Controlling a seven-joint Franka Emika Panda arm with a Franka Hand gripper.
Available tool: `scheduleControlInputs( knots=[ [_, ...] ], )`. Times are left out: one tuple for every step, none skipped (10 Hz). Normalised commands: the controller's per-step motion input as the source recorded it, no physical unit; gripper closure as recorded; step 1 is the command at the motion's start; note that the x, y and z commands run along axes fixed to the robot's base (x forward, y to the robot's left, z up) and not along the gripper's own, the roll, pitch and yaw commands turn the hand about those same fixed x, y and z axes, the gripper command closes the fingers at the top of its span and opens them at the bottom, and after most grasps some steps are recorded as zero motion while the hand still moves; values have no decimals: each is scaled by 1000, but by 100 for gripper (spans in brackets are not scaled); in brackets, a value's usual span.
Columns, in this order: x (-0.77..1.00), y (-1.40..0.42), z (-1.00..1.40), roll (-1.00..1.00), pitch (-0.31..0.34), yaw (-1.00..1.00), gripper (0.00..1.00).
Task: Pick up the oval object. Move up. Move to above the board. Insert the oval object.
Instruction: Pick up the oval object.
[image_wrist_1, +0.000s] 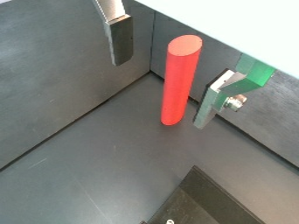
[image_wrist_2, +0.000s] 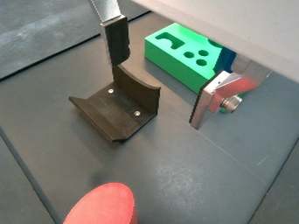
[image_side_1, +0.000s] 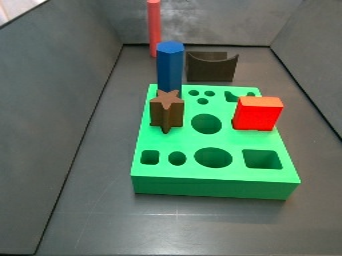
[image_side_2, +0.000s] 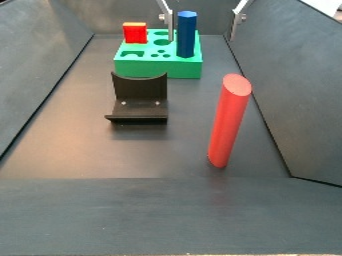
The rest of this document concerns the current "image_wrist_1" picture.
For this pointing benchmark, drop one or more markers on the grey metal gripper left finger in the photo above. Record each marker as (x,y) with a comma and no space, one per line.
(119,29)

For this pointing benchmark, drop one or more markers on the gripper green and grey right finger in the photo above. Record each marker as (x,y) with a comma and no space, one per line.
(223,93)

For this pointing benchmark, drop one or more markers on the black curved peg holder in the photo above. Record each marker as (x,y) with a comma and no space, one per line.
(201,202)

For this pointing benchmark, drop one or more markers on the red oval peg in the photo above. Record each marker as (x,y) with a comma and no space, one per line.
(183,54)

